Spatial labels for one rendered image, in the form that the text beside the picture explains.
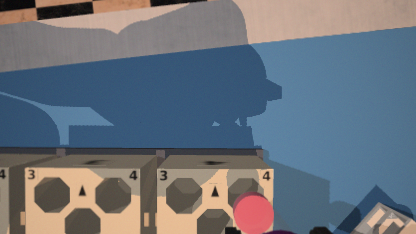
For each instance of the blue bench mat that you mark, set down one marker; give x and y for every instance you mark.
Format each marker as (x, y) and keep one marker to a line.
(335, 115)

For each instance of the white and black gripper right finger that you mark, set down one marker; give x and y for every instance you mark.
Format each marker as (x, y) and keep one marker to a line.
(320, 230)

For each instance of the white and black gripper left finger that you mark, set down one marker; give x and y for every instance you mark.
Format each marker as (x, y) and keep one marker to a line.
(232, 230)

